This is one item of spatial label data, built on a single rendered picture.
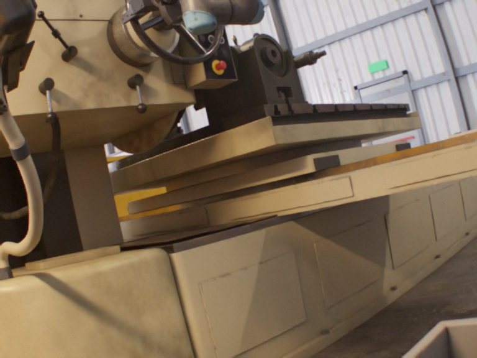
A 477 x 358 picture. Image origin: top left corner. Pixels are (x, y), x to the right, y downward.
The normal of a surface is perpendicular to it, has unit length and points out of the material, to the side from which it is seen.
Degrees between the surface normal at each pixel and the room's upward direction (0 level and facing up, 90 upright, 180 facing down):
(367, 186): 90
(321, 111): 90
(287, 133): 90
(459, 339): 90
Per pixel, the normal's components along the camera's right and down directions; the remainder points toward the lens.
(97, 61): 0.68, -0.18
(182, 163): -0.70, 0.11
